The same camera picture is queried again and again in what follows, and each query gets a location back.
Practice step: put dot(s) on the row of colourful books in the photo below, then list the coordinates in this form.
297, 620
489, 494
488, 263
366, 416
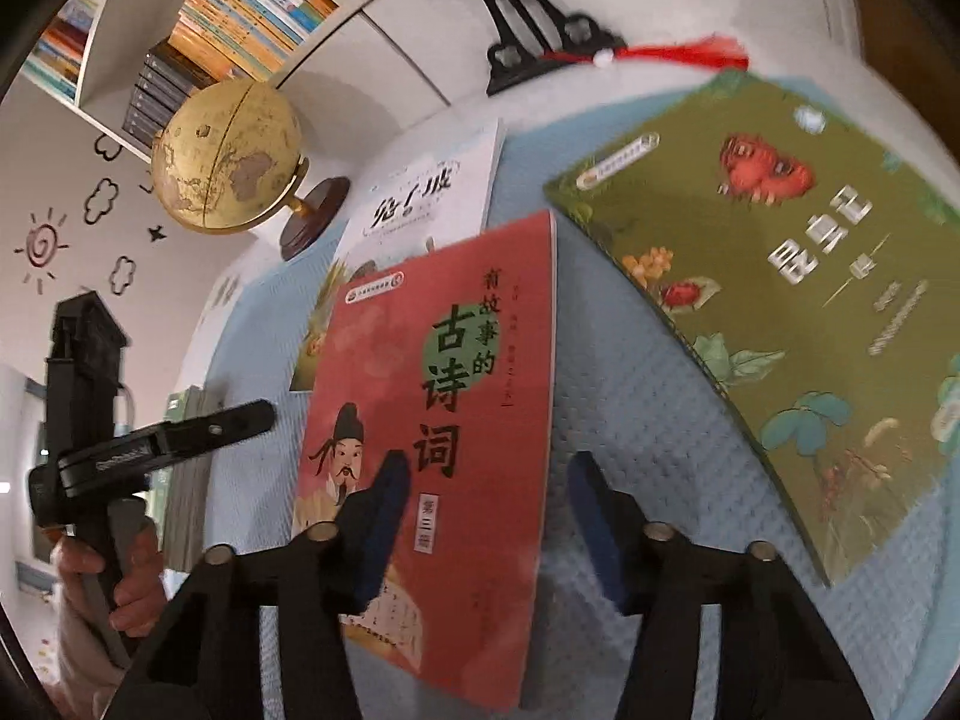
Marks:
247, 7

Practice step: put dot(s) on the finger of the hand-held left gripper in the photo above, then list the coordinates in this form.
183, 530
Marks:
225, 424

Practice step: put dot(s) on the sun wall sticker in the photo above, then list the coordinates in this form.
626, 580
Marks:
41, 247

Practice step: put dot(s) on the red tassel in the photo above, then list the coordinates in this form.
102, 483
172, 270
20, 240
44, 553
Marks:
697, 52

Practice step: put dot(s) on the person's left hand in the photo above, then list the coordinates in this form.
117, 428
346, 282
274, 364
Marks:
142, 585

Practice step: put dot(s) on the row of pastel books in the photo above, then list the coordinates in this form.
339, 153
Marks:
64, 52

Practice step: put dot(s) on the cloud wall sticker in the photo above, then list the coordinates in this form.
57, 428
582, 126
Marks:
109, 146
121, 274
101, 201

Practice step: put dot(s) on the white rabbit picture book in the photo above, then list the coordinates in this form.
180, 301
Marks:
420, 195

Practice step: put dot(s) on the row of dark grey books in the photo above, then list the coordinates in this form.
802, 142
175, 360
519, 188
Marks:
150, 105

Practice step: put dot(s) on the salmon red poet book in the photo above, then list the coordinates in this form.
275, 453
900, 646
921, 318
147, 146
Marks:
480, 540

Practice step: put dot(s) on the star wall sticker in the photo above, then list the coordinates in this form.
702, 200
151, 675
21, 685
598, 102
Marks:
156, 233

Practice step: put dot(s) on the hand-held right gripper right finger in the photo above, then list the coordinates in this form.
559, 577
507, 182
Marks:
600, 532

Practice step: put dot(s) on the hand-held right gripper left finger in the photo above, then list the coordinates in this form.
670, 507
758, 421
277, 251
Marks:
379, 517

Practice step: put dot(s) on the antique style globe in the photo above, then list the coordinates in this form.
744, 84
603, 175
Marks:
225, 157

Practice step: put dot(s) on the light blue textured mat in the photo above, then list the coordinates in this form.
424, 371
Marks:
622, 390

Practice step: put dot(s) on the olive green insect book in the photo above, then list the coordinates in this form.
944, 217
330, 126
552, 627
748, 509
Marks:
787, 300

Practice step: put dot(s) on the white bookshelf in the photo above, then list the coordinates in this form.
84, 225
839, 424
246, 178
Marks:
405, 30

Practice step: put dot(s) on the wooden cabinet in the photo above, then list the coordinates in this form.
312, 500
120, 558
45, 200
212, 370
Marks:
885, 15

